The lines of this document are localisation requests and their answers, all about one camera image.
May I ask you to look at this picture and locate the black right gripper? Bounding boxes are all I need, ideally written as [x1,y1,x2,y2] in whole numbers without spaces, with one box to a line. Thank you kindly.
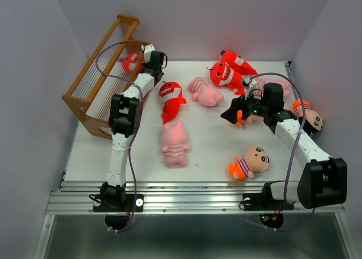
[219,88,269,124]

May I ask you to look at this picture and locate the red shark plush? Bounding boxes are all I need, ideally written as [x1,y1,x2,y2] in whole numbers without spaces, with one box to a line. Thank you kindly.
[208,61,245,95]
[158,81,187,124]
[119,53,141,74]
[220,50,257,75]

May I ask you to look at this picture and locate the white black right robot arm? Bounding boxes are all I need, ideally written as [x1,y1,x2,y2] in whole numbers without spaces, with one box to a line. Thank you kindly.
[221,83,347,209]

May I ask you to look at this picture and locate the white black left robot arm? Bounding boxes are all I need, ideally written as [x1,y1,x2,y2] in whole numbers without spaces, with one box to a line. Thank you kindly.
[89,50,167,213]

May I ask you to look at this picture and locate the wooden tiered shelf rack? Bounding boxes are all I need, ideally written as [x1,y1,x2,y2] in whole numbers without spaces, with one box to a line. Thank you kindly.
[62,14,149,139]

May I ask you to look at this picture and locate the boy doll orange pants middle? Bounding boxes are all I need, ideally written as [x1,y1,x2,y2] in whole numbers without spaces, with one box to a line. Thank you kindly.
[230,109,265,128]

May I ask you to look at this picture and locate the boy doll orange pants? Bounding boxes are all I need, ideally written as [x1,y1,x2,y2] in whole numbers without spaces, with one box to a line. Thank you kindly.
[230,109,265,128]
[292,100,324,136]
[228,145,270,182]

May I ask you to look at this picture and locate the pink striped pig plush right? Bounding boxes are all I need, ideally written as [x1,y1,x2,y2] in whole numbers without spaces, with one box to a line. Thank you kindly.
[250,77,292,99]

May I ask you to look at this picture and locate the pink striped pig plush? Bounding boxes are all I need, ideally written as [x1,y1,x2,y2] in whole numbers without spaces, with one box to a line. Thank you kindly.
[250,77,292,99]
[161,121,191,168]
[187,76,224,107]

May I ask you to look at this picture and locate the pink striped pig plush back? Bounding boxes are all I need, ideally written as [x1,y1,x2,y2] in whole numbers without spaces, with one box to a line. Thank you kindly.
[187,76,224,107]

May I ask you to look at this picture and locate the boy doll orange pants front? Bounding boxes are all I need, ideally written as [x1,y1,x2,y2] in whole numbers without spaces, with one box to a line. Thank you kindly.
[228,145,270,182]

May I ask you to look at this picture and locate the boy doll orange pants right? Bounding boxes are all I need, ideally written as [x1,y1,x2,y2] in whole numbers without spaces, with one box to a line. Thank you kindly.
[292,100,324,136]

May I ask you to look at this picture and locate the pink striped pig plush front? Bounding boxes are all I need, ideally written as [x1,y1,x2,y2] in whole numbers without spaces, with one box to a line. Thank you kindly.
[161,121,191,168]

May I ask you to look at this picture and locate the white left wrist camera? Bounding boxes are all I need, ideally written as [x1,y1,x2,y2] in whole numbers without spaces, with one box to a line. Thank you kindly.
[141,44,155,63]

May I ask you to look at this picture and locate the aluminium front mounting rail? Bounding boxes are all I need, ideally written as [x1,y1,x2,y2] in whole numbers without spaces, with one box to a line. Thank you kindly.
[45,180,346,216]

